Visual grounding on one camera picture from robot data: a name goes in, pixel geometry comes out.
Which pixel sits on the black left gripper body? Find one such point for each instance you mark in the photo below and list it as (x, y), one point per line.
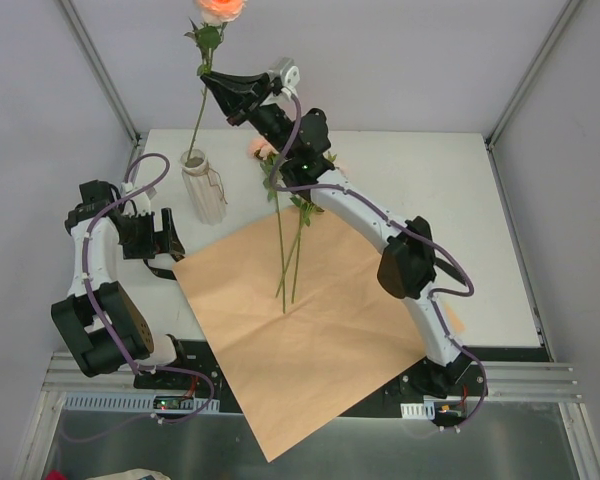
(156, 234)

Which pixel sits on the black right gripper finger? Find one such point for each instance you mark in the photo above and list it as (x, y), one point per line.
(235, 104)
(225, 84)

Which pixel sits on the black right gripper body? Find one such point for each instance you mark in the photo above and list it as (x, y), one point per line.
(253, 101)

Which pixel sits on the black ribbon with gold text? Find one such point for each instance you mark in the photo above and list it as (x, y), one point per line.
(161, 272)

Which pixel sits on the green and orange wrapping paper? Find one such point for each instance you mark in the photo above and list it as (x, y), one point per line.
(342, 339)

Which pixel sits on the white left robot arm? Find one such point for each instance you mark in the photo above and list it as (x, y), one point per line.
(98, 321)

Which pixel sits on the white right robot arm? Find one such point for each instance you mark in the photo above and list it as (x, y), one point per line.
(409, 257)

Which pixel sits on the white ribbed ceramic vase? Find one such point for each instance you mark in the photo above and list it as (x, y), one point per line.
(204, 186)

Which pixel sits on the pink artificial flower bunch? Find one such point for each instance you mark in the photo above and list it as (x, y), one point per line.
(262, 151)

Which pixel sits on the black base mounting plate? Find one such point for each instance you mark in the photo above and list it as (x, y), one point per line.
(197, 374)

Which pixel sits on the beige cloth at bottom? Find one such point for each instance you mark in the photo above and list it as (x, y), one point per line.
(133, 474)

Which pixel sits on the red object at bottom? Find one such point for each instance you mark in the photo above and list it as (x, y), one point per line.
(55, 475)

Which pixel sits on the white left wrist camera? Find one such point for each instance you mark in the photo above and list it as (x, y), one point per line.
(137, 199)

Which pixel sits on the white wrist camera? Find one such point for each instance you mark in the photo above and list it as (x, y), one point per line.
(286, 76)
(137, 199)

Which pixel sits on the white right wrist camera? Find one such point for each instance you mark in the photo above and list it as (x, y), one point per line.
(286, 76)

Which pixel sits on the left aluminium corner post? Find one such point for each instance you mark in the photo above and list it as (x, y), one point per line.
(87, 46)

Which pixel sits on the aluminium corner post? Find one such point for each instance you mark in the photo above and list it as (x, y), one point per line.
(557, 31)
(87, 46)

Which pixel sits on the left white cable duct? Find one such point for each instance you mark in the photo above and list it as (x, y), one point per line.
(137, 403)

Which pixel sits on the white cable duct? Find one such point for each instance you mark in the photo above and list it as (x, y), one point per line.
(137, 403)
(432, 409)

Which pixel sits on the right white cable duct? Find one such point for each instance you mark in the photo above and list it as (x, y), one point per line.
(432, 409)

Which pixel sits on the right aluminium corner post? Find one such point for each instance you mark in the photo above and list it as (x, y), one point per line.
(557, 31)

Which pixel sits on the aluminium frame rail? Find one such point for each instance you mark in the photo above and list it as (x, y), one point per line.
(505, 381)

